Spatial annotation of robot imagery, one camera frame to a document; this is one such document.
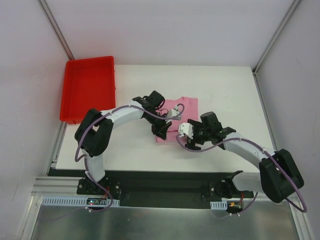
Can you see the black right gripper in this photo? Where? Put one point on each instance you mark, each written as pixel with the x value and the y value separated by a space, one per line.
pixel 195 136

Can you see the left white cable duct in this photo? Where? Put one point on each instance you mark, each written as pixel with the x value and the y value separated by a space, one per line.
pixel 66 201

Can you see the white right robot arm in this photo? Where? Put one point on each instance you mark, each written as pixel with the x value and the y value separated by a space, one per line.
pixel 278 175

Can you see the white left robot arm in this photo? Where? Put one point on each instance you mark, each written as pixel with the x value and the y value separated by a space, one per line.
pixel 94 133

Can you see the white cable duct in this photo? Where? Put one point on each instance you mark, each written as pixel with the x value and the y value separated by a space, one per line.
pixel 219 205
pixel 66 201

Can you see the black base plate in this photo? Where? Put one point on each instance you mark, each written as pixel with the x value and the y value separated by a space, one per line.
pixel 156 189

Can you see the right white cable duct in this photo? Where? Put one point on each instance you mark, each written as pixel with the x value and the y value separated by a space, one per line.
pixel 219 205

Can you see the left aluminium corner post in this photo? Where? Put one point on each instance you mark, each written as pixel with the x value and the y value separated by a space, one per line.
pixel 56 29

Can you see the pink t shirt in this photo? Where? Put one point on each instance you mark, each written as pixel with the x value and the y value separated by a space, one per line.
pixel 190 112

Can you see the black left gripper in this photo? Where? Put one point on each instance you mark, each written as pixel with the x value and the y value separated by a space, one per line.
pixel 161 127

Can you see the red plastic bin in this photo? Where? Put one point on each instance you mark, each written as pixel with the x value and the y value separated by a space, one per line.
pixel 88 83

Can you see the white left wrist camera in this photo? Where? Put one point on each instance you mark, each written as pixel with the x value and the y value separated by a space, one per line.
pixel 174 114

